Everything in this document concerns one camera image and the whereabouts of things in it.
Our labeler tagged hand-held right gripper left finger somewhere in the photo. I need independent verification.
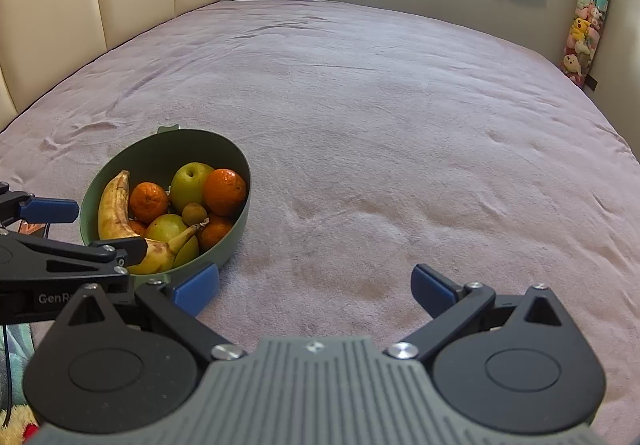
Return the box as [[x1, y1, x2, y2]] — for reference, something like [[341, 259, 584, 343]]
[[64, 262, 247, 362]]

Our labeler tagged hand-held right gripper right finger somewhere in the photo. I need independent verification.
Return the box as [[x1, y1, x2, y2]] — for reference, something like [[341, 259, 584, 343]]
[[387, 263, 573, 362]]

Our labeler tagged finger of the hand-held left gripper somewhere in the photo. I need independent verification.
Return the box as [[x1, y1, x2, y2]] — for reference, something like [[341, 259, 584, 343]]
[[0, 182, 80, 226], [0, 234, 149, 282]]

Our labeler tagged yellow banana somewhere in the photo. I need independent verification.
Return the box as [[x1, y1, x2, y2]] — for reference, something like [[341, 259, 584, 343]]
[[97, 170, 211, 275]]

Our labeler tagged green colander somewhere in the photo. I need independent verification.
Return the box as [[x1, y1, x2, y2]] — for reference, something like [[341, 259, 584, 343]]
[[79, 124, 252, 283]]

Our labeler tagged green apple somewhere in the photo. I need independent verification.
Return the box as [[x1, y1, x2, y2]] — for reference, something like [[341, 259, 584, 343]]
[[170, 162, 216, 214], [145, 213, 201, 263]]

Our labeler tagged brown longan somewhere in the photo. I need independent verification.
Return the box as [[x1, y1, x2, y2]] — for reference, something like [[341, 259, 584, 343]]
[[181, 203, 208, 226]]

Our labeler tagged teal patterned cloth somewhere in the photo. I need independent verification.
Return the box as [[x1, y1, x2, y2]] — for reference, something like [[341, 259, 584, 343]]
[[0, 322, 36, 408]]

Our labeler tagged yellow red plush toy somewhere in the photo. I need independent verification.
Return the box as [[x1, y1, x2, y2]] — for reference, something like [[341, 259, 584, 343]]
[[0, 402, 41, 445]]

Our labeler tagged hanging pile of plush toys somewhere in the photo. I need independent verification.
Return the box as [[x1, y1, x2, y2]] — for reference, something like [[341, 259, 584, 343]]
[[560, 0, 615, 86]]

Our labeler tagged black cable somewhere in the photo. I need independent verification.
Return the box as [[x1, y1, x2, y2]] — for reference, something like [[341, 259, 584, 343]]
[[0, 323, 16, 426]]

